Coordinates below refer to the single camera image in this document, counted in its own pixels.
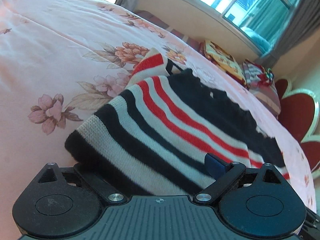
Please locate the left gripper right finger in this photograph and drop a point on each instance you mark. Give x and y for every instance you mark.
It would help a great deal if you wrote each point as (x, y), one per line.
(226, 177)

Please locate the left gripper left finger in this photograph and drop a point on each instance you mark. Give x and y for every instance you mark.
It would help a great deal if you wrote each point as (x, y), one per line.
(96, 183)

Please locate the striped knit sweater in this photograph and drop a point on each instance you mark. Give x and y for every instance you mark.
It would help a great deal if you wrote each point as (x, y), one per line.
(153, 137)

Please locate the striped pillow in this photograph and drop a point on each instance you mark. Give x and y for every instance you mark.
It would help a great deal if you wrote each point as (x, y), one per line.
(268, 96)

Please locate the red heart-shaped headboard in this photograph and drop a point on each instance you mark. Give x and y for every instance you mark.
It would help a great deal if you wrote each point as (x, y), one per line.
(300, 116)

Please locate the red folded cloth with bow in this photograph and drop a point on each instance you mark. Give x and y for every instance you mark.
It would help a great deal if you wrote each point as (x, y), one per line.
(257, 75)

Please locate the yellow red folded blanket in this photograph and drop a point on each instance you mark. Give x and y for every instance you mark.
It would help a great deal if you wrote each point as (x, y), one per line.
(225, 61)

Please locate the pink floral bed sheet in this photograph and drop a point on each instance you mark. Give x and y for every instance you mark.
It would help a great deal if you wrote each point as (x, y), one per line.
(63, 59)

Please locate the grey right curtain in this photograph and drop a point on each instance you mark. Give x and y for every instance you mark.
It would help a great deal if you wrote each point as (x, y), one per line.
(302, 23)

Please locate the window with white frame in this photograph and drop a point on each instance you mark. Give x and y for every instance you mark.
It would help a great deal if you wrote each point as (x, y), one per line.
(259, 23)

